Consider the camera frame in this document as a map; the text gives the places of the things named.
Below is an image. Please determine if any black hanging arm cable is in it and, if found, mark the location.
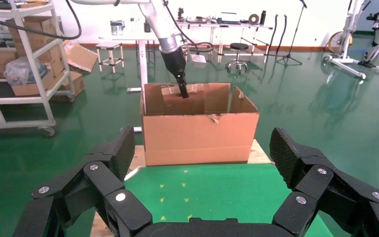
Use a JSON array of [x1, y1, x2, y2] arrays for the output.
[[0, 0, 82, 40]]

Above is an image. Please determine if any small white square stool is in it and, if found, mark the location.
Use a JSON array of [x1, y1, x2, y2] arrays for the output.
[[95, 41, 125, 74]]

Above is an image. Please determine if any taped cardboard box with hole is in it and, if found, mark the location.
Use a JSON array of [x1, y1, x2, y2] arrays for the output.
[[161, 83, 206, 116]]

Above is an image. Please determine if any yellow round fan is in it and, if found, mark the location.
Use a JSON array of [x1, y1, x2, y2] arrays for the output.
[[328, 31, 354, 55]]

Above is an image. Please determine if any black round swivel stool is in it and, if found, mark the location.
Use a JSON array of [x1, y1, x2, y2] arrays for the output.
[[225, 42, 251, 74]]

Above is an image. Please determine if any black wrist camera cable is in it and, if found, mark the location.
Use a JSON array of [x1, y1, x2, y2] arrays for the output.
[[163, 0, 215, 54]]

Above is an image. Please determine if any white robot support stand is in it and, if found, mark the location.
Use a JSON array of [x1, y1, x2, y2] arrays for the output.
[[323, 0, 379, 81]]

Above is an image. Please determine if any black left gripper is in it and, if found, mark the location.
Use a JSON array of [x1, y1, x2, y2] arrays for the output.
[[161, 47, 190, 99]]

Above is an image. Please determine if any metal paint can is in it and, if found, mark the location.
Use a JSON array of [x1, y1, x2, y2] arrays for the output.
[[110, 20, 126, 36]]

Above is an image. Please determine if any printed brown cardboard box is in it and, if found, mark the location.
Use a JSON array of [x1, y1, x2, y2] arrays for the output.
[[50, 71, 86, 102]]

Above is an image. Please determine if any large open cardboard carton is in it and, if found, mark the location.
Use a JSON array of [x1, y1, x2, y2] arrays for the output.
[[140, 82, 261, 167]]

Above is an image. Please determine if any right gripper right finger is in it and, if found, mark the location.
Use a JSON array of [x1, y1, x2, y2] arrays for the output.
[[269, 127, 379, 237]]

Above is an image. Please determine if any clear plastic bag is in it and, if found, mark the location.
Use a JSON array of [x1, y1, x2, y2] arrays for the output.
[[4, 56, 50, 86]]

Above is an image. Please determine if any long white work table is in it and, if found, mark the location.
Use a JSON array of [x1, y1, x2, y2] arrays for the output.
[[175, 19, 274, 64]]

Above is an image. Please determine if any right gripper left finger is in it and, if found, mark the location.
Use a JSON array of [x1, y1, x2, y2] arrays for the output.
[[13, 125, 153, 237]]

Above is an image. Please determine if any torn flat cardboard sheet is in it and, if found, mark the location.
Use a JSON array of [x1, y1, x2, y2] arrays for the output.
[[63, 40, 99, 73]]

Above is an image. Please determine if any white wheeled shelf cart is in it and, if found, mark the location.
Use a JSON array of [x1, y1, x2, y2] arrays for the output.
[[0, 0, 76, 136]]

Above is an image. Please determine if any green cloth mat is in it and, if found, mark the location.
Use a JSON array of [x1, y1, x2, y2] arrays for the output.
[[124, 163, 335, 237]]

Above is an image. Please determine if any black curved pole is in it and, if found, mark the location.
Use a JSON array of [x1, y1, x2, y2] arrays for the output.
[[278, 13, 289, 50], [269, 13, 280, 56]]

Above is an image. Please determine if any black tripod microphone stand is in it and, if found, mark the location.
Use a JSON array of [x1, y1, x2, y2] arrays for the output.
[[277, 0, 309, 66]]

